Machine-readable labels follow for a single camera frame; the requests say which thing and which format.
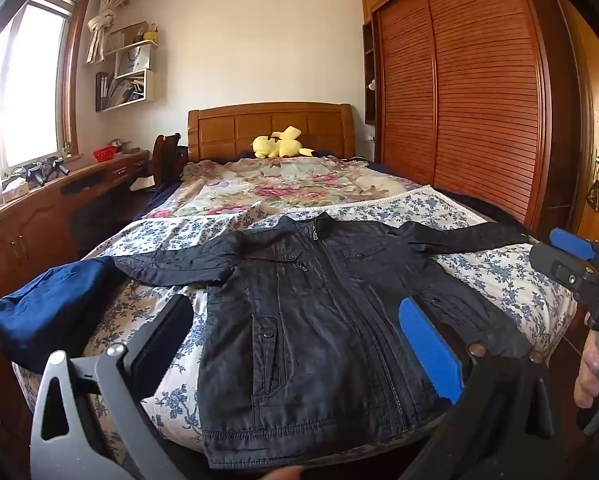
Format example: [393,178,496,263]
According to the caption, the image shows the window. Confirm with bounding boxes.
[0,0,90,181]

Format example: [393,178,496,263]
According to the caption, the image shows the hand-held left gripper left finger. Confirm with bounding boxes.
[30,294,195,480]

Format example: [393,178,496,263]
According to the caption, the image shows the tied beige curtain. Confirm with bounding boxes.
[86,0,126,65]

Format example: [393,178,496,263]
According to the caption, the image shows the wooden bed headboard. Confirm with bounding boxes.
[187,102,355,163]

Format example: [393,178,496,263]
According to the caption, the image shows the blue floral blanket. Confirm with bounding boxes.
[12,185,577,466]

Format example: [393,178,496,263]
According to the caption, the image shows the person's right hand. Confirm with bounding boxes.
[574,340,599,408]

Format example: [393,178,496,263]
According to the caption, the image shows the black jacket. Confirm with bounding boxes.
[112,211,535,471]

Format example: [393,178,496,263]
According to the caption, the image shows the yellow plush toy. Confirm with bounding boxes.
[251,126,314,159]

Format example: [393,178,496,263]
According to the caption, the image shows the dark wooden chair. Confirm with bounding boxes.
[152,132,188,191]

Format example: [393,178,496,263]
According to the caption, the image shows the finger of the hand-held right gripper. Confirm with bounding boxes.
[549,228,599,263]
[528,243,593,306]

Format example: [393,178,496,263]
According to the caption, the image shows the dark binders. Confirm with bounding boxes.
[96,72,111,112]

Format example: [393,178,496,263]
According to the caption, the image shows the white paper bag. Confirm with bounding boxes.
[117,44,153,78]

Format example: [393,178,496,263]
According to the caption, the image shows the pink floral quilt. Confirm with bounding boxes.
[142,156,413,221]

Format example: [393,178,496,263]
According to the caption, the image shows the black device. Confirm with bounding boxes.
[24,157,65,186]

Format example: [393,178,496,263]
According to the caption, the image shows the wooden slatted wardrobe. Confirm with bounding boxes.
[360,0,580,233]

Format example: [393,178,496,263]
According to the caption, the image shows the navy folded garment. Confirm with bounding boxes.
[0,256,118,376]

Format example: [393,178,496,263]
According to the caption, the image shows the white wall shelf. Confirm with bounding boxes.
[94,22,158,112]

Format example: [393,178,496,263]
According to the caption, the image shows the wooden desk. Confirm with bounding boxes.
[0,150,153,311]

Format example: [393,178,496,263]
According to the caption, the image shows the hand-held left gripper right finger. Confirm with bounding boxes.
[398,297,570,480]

